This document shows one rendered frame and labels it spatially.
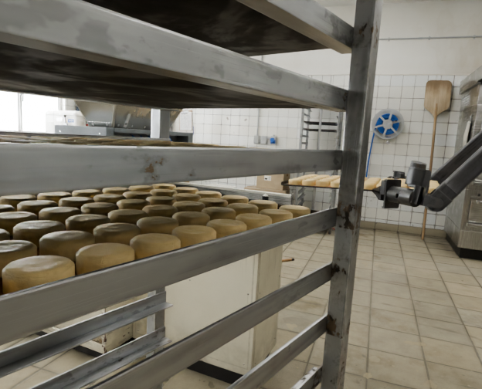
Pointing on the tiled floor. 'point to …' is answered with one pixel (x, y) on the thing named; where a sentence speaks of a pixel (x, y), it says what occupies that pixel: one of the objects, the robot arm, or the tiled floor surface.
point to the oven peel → (435, 103)
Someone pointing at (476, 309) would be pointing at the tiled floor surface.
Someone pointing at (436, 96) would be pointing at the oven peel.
